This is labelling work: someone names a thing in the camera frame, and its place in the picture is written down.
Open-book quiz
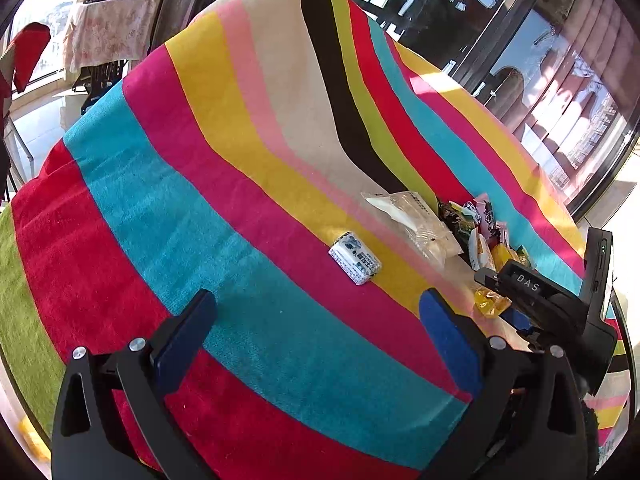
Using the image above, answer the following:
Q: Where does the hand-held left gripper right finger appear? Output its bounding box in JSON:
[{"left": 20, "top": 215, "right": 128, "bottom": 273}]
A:
[{"left": 419, "top": 288, "right": 588, "bottom": 480}]

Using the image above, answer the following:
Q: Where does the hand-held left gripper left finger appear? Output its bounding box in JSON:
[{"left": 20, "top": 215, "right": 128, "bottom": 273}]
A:
[{"left": 51, "top": 289, "right": 217, "bottom": 480}]

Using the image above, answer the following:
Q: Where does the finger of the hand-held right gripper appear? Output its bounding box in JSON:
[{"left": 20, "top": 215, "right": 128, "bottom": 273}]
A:
[
  {"left": 500, "top": 307, "right": 540, "bottom": 337},
  {"left": 474, "top": 260, "right": 557, "bottom": 307}
]

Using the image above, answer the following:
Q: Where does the pile of mixed snacks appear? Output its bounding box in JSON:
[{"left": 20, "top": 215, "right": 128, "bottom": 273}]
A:
[{"left": 437, "top": 192, "right": 538, "bottom": 281}]

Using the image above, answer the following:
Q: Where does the white blue candy packet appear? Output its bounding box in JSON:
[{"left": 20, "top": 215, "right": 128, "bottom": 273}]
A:
[{"left": 328, "top": 231, "right": 382, "bottom": 286}]

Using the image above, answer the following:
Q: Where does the clear cake packet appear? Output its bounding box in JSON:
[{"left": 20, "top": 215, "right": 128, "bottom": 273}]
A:
[{"left": 361, "top": 191, "right": 437, "bottom": 233}]

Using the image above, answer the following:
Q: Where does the rainbow striped blanket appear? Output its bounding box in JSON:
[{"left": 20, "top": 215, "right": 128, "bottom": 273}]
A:
[{"left": 0, "top": 0, "right": 631, "bottom": 480}]

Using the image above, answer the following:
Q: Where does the pink curtain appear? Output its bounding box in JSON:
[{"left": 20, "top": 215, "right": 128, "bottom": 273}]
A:
[{"left": 490, "top": 0, "right": 628, "bottom": 186}]

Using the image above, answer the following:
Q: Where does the folding chair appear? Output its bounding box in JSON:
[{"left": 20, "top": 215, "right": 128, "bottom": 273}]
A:
[{"left": 0, "top": 105, "right": 38, "bottom": 202}]

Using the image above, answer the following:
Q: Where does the floral tablecloth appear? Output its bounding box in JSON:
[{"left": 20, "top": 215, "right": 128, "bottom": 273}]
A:
[{"left": 64, "top": 0, "right": 157, "bottom": 74}]

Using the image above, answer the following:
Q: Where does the red jacket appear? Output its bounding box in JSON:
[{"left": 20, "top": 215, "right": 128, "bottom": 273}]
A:
[{"left": 0, "top": 22, "right": 52, "bottom": 111}]

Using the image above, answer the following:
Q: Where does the black iron table frame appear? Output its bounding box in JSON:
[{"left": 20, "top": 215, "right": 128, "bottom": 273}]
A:
[{"left": 72, "top": 59, "right": 127, "bottom": 112}]

